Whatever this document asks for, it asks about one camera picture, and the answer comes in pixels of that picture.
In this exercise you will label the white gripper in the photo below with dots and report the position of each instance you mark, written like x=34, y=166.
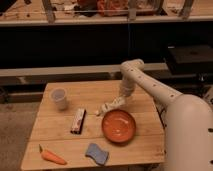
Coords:
x=120, y=101

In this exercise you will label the orange ceramic bowl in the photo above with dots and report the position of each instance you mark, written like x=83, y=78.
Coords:
x=118, y=126

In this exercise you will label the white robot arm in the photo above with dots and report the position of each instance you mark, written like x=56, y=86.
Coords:
x=188, y=120

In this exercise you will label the chocolate bar packet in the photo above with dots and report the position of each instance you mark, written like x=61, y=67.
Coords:
x=78, y=120

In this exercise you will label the wooden folding table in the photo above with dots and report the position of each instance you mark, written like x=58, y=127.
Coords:
x=52, y=127

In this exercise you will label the blue sponge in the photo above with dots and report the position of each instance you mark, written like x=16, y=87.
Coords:
x=99, y=156

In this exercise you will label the white plastic cup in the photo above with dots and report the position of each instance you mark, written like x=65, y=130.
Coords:
x=59, y=97

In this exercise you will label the black box on shelf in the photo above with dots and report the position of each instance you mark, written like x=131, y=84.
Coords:
x=190, y=59

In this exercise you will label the orange toy carrot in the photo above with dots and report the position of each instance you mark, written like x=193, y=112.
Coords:
x=49, y=156

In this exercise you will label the orange object on shelf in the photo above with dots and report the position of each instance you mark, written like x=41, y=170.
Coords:
x=112, y=7

